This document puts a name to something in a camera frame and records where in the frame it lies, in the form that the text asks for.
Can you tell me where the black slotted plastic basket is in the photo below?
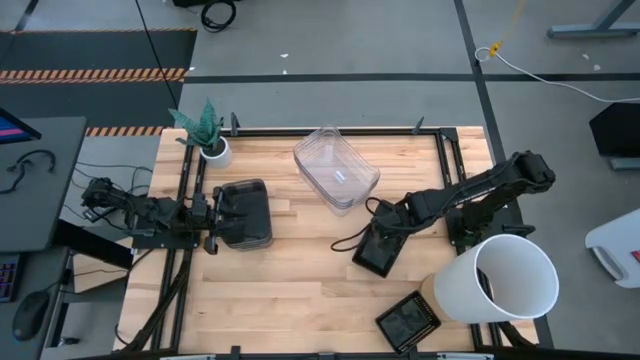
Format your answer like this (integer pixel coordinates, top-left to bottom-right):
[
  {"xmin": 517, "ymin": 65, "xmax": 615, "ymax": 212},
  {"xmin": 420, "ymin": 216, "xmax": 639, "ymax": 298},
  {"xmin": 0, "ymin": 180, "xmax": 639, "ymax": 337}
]
[
  {"xmin": 351, "ymin": 219, "xmax": 407, "ymax": 279},
  {"xmin": 374, "ymin": 290, "xmax": 443, "ymax": 356}
]

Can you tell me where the black box on grey base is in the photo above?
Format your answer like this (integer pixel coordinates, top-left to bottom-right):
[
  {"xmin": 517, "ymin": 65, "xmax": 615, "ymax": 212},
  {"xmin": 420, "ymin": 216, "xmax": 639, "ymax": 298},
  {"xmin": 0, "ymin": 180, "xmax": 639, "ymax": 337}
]
[{"xmin": 588, "ymin": 102, "xmax": 640, "ymax": 172}]

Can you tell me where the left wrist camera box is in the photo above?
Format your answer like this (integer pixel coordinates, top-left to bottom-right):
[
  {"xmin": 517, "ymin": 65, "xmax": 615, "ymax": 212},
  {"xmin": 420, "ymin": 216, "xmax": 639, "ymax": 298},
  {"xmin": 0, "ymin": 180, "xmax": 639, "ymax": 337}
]
[{"xmin": 191, "ymin": 193, "xmax": 210, "ymax": 224}]

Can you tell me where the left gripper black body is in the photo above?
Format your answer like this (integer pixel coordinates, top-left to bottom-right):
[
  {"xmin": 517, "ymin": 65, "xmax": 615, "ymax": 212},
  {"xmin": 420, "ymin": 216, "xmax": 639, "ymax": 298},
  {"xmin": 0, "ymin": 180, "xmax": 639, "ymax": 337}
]
[{"xmin": 203, "ymin": 185, "xmax": 225, "ymax": 256}]

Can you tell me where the black mat with orange stripes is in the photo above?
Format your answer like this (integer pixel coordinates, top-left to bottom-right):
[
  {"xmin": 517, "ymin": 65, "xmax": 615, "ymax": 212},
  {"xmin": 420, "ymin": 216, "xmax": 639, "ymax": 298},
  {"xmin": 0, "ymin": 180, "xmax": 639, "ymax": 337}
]
[{"xmin": 0, "ymin": 28, "xmax": 199, "ymax": 137}]

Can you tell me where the black headset with cable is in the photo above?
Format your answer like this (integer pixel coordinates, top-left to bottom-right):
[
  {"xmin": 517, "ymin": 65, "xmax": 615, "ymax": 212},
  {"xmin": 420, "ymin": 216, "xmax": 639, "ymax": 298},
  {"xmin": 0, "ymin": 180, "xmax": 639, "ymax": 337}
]
[{"xmin": 0, "ymin": 148, "xmax": 57, "ymax": 196}]

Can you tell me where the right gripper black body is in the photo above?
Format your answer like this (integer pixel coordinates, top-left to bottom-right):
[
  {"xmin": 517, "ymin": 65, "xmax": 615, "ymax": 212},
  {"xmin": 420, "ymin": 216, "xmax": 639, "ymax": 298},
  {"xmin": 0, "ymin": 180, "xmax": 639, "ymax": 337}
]
[{"xmin": 368, "ymin": 198, "xmax": 411, "ymax": 241}]

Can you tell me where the clear plastic bin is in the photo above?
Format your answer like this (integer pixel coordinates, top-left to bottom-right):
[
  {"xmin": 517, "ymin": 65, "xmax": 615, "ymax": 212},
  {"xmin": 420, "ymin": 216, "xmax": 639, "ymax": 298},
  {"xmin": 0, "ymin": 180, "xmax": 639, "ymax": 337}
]
[
  {"xmin": 299, "ymin": 135, "xmax": 381, "ymax": 217},
  {"xmin": 294, "ymin": 128, "xmax": 381, "ymax": 211},
  {"xmin": 297, "ymin": 132, "xmax": 381, "ymax": 215},
  {"xmin": 292, "ymin": 124, "xmax": 380, "ymax": 209}
]

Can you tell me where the white rounded plastic object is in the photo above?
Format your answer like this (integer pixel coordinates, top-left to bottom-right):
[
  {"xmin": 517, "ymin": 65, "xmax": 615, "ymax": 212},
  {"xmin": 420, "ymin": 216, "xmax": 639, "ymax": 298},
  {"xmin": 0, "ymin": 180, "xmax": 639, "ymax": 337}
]
[{"xmin": 584, "ymin": 208, "xmax": 640, "ymax": 290}]

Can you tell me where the black floor cable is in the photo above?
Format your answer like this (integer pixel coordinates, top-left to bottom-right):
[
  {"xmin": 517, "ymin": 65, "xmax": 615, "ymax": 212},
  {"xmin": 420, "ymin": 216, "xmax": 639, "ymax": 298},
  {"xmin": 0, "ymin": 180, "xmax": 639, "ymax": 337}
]
[{"xmin": 133, "ymin": 0, "xmax": 181, "ymax": 110}]

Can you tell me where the yellow hanging cord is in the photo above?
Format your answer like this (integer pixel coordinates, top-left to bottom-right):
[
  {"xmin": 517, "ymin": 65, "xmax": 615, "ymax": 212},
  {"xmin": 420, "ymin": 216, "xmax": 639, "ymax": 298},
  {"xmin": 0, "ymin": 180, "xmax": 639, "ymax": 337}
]
[{"xmin": 488, "ymin": 0, "xmax": 527, "ymax": 58}]

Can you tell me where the computer monitor with pink screen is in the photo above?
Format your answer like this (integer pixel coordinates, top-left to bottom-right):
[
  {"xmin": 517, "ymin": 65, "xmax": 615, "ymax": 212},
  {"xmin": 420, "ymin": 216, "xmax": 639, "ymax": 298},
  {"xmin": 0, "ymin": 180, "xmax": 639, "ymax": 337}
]
[{"xmin": 0, "ymin": 106, "xmax": 43, "ymax": 146}]

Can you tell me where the black keyboard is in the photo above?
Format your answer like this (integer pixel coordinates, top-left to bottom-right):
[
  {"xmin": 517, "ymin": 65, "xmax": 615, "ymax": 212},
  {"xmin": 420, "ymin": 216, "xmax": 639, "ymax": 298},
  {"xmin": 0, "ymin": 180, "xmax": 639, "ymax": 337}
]
[{"xmin": 0, "ymin": 252, "xmax": 22, "ymax": 304}]

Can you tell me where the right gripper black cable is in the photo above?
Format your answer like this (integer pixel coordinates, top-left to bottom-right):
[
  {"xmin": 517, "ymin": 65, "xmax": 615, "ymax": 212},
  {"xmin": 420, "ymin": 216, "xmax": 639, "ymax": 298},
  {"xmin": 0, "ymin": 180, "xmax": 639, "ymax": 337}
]
[{"xmin": 329, "ymin": 196, "xmax": 384, "ymax": 253}]

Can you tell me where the grey desk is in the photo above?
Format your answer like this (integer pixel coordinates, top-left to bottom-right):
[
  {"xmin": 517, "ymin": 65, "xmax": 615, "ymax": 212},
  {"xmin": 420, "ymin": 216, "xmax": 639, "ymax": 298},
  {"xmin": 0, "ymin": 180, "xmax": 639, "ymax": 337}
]
[{"xmin": 0, "ymin": 115, "xmax": 89, "ymax": 254}]

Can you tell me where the black computer mouse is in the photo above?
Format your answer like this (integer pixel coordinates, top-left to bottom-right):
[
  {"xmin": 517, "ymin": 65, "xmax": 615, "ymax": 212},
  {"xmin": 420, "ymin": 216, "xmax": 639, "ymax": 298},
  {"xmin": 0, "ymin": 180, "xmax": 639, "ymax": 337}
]
[{"xmin": 11, "ymin": 290, "xmax": 51, "ymax": 343}]

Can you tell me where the snake plant in white pot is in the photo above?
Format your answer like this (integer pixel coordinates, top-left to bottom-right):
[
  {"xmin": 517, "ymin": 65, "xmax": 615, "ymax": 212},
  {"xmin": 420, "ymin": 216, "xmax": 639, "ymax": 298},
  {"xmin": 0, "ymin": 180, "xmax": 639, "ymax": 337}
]
[{"xmin": 167, "ymin": 97, "xmax": 234, "ymax": 170}]

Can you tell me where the black aluminium table frame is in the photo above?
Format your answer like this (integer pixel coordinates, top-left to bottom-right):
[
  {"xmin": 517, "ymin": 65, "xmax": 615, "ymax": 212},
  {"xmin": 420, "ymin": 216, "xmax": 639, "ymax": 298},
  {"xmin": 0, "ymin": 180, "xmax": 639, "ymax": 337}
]
[{"xmin": 114, "ymin": 124, "xmax": 544, "ymax": 360}]

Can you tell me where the workbench with grey legs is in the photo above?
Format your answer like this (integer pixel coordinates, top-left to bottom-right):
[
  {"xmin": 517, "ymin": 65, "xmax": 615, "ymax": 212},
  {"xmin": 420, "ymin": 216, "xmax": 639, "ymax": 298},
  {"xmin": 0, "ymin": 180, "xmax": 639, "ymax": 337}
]
[{"xmin": 546, "ymin": 0, "xmax": 640, "ymax": 40}]

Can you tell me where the white floor cable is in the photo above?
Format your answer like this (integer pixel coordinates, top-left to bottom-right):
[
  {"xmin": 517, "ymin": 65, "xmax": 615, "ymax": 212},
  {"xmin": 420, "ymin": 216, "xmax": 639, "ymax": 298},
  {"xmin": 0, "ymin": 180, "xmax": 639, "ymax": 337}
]
[{"xmin": 473, "ymin": 45, "xmax": 640, "ymax": 105}]

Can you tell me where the smoke grey translucent bin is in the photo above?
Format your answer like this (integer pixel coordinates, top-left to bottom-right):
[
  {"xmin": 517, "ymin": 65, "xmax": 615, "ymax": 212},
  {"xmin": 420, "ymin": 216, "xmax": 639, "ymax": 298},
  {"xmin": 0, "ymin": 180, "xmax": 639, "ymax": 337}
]
[
  {"xmin": 218, "ymin": 178, "xmax": 274, "ymax": 250},
  {"xmin": 219, "ymin": 180, "xmax": 275, "ymax": 251}
]

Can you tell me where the white cylindrical bucket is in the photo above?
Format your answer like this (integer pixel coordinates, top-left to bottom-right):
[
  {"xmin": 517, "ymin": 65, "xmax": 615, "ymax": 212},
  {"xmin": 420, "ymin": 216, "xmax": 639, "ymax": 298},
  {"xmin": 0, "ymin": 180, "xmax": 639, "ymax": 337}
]
[{"xmin": 419, "ymin": 233, "xmax": 560, "ymax": 324}]

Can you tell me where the coiled black cable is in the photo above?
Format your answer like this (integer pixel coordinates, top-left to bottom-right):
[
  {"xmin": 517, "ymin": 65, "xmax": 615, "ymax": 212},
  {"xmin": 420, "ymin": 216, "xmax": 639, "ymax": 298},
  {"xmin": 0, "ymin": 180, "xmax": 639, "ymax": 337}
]
[{"xmin": 200, "ymin": 0, "xmax": 238, "ymax": 34}]

